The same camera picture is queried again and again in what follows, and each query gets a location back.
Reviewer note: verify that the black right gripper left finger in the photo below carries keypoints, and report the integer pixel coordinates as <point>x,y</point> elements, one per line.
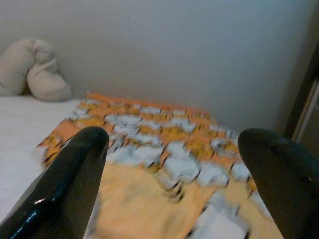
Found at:
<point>62,186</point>

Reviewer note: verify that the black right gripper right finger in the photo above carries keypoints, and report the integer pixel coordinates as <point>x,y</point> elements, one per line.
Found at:
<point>289,186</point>

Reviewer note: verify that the yellow cartoon egg blanket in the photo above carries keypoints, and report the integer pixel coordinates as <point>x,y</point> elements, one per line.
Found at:
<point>139,194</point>

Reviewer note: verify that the beige plush toy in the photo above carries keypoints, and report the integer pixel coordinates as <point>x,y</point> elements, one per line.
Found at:
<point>17,64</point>

